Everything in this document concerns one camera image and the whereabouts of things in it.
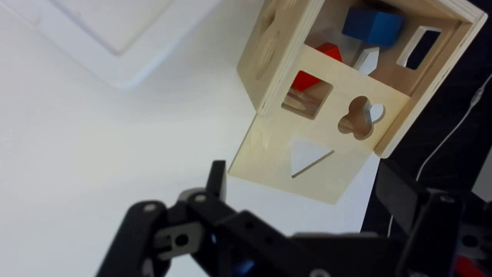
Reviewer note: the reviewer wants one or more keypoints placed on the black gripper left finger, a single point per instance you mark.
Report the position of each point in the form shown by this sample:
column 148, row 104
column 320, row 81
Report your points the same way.
column 131, row 241

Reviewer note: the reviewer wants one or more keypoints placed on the red wooden block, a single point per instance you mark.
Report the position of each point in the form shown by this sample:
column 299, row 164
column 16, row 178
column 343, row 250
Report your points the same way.
column 308, row 79

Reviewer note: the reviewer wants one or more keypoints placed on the wooden cube lid with holes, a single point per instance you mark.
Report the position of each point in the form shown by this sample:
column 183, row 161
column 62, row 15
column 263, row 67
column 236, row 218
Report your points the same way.
column 313, row 170

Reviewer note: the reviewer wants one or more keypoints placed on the white plastic lidded container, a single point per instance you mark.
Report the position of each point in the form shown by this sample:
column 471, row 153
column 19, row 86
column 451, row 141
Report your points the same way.
column 102, row 32

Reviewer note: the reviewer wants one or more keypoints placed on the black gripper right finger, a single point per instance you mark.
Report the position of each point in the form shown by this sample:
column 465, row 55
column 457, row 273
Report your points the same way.
column 425, row 226

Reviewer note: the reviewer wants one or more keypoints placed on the blue wooden block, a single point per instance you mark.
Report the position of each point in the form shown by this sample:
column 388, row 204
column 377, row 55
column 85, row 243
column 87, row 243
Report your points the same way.
column 374, row 26

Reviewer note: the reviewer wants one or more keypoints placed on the black mounting board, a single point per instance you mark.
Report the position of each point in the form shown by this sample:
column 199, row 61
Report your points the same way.
column 440, row 155

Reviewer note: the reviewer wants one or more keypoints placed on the wooden shape sorter cube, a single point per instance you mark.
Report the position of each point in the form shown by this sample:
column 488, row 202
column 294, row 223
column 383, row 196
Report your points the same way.
column 277, row 47

